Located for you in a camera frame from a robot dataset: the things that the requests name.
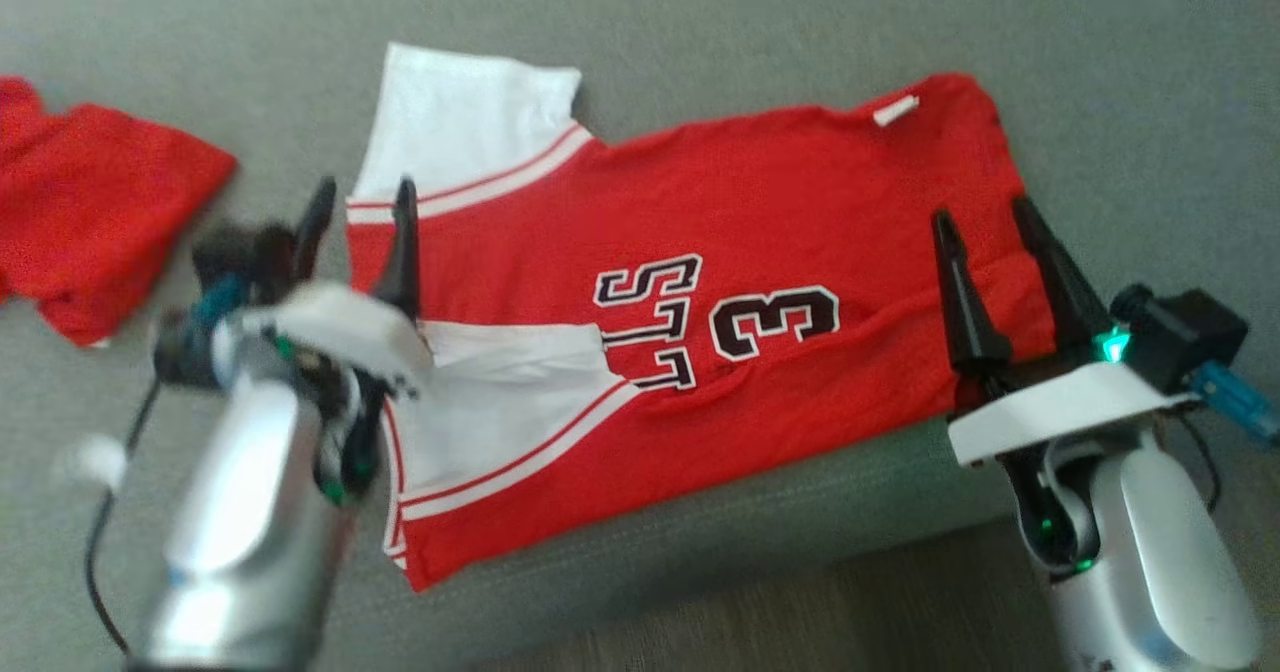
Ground white cable label tag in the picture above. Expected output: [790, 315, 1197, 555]
[60, 435, 129, 490]

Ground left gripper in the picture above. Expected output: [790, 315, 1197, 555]
[240, 177, 436, 505]

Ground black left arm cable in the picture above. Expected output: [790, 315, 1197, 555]
[85, 272, 249, 655]

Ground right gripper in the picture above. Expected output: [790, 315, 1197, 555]
[930, 195, 1196, 473]

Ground red basketball shorts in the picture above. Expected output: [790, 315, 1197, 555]
[0, 75, 239, 348]

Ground red basketball jersey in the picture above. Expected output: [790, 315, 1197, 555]
[345, 42, 1059, 593]

